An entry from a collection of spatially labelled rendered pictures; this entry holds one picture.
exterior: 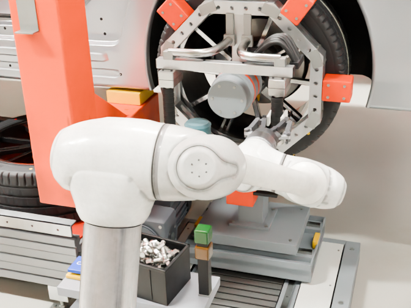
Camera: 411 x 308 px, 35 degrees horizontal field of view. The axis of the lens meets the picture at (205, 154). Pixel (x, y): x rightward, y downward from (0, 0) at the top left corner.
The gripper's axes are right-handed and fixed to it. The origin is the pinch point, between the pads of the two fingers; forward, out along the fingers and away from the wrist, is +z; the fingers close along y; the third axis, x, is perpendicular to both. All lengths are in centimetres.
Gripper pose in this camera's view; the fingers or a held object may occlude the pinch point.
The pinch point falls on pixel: (277, 117)
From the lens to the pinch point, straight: 192.1
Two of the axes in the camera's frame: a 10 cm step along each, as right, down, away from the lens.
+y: 9.5, 1.0, -2.9
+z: 3.0, -4.1, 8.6
